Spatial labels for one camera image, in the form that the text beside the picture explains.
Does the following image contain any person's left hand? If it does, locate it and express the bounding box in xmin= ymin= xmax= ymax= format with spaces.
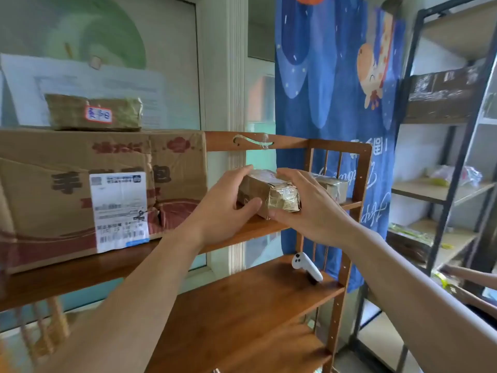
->
xmin=186 ymin=165 xmax=263 ymax=249

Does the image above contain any person's right hand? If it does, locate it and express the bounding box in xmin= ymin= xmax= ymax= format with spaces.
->
xmin=268 ymin=168 xmax=360 ymax=249

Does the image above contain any small taped cardboard parcel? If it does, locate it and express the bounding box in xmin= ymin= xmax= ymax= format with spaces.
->
xmin=311 ymin=173 xmax=349 ymax=205
xmin=237 ymin=169 xmax=302 ymax=221

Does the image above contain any person's right forearm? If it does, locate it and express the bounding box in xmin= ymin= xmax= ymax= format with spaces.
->
xmin=341 ymin=224 xmax=497 ymax=373

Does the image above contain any person's left forearm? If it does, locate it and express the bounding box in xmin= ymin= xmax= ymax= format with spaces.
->
xmin=37 ymin=225 xmax=207 ymax=373

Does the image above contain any white game controller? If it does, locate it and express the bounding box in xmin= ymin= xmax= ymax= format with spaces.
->
xmin=291 ymin=252 xmax=324 ymax=285

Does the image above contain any brown wooden shelf unit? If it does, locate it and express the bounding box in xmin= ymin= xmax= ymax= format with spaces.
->
xmin=0 ymin=131 xmax=373 ymax=373

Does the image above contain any blue cartoon door curtain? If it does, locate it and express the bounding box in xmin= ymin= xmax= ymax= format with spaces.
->
xmin=274 ymin=0 xmax=407 ymax=292

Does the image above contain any clear plastic bag parcel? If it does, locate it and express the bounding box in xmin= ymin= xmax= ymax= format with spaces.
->
xmin=426 ymin=164 xmax=484 ymax=189

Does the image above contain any yellow green plastic packet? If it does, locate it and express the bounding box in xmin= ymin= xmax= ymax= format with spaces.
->
xmin=432 ymin=271 xmax=461 ymax=297

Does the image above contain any white paper notice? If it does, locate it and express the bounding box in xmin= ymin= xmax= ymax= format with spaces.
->
xmin=0 ymin=53 xmax=168 ymax=129

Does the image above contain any black metal shelf rack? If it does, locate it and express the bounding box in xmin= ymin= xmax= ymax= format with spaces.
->
xmin=349 ymin=0 xmax=497 ymax=373

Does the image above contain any large worn cardboard box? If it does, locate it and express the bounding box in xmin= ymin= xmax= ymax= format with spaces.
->
xmin=0 ymin=128 xmax=209 ymax=275

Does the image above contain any taped brown cardboard box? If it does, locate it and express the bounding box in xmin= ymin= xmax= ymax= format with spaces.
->
xmin=403 ymin=65 xmax=483 ymax=124

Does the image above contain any flat taped parcel red label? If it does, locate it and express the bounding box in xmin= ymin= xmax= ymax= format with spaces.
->
xmin=44 ymin=93 xmax=144 ymax=132

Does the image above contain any green round wall sticker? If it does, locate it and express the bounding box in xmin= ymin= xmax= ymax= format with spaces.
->
xmin=47 ymin=0 xmax=147 ymax=70

